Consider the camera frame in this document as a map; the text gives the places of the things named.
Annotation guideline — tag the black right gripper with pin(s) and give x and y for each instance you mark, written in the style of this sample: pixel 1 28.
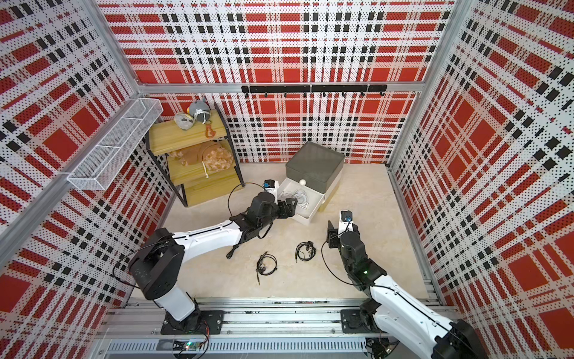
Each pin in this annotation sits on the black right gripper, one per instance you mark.
pixel 332 235

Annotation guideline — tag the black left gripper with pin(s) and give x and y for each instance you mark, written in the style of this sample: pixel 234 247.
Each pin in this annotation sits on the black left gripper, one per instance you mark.
pixel 290 212

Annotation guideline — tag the white earphones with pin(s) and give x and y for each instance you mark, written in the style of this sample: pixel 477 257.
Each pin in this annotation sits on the white earphones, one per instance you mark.
pixel 288 195
pixel 302 198

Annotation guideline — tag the white drawer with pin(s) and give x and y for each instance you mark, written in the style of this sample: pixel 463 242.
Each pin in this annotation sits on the white drawer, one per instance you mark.
pixel 309 201

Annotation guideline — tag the yellow bottom drawer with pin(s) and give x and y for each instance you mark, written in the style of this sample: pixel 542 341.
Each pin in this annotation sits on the yellow bottom drawer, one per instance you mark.
pixel 326 202

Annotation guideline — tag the black earphones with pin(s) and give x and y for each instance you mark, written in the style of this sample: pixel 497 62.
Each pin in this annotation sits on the black earphones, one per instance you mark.
pixel 305 251
pixel 266 266
pixel 230 254

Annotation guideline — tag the white earphones top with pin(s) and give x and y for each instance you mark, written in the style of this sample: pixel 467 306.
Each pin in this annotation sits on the white earphones top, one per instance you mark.
pixel 288 195

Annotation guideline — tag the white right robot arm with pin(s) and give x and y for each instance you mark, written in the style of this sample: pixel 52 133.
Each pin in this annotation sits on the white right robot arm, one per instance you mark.
pixel 392 310

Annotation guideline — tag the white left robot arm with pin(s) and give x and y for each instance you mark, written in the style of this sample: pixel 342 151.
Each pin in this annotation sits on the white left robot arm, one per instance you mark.
pixel 156 268

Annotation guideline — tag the three-tier plastic drawer cabinet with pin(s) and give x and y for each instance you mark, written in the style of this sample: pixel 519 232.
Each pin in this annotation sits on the three-tier plastic drawer cabinet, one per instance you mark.
pixel 312 175

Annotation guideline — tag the brown plush toy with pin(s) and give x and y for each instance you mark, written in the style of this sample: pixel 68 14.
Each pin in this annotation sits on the brown plush toy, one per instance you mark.
pixel 213 156

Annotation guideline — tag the wooden three-tier shelf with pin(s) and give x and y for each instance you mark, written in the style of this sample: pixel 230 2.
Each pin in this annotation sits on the wooden three-tier shelf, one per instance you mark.
pixel 191 184

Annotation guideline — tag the orange carabiner clip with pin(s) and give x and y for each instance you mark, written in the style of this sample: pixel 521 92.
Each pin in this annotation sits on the orange carabiner clip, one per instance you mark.
pixel 209 133

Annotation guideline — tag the white grey plush toy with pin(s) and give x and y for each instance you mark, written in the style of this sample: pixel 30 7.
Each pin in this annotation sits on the white grey plush toy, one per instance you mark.
pixel 184 121

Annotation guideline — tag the green circuit board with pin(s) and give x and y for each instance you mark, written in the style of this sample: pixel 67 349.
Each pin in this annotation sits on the green circuit board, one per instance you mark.
pixel 181 346

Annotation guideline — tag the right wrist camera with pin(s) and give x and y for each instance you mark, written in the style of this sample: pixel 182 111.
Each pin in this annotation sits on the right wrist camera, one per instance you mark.
pixel 346 222

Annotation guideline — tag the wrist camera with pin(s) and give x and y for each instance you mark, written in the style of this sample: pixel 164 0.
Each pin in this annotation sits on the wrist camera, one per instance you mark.
pixel 271 186
pixel 346 222

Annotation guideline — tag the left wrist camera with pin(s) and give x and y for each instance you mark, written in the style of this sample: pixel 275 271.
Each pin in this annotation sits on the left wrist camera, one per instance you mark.
pixel 271 186

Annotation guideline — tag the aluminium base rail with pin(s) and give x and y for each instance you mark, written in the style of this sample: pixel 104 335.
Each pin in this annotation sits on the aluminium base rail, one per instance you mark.
pixel 243 326

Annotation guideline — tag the black wall hook rail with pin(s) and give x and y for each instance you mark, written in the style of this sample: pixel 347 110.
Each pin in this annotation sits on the black wall hook rail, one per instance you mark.
pixel 305 89

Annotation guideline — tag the white wire mesh basket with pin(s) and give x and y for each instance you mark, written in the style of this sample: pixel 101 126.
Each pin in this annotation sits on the white wire mesh basket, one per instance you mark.
pixel 102 164

